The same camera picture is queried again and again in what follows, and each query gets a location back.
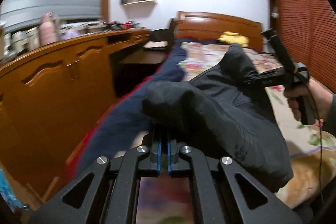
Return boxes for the black jacket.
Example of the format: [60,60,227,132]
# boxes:
[142,44,293,192]

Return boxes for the person's right hand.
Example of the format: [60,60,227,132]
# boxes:
[283,78,334,122]

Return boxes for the wooden louvered wardrobe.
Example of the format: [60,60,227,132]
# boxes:
[269,0,335,92]

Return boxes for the yellow plush toy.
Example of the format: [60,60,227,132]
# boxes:
[218,31,249,47]

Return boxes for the floral blanket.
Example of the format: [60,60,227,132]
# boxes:
[132,43,335,208]

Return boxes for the navy blue bedsheet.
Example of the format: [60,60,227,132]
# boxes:
[76,39,219,175]

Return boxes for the wooden desk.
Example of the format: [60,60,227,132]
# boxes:
[0,28,153,201]

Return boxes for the wooden headboard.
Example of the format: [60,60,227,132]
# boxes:
[175,11,264,53]

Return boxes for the dark wooden chair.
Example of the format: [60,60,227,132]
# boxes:
[143,18,177,53]

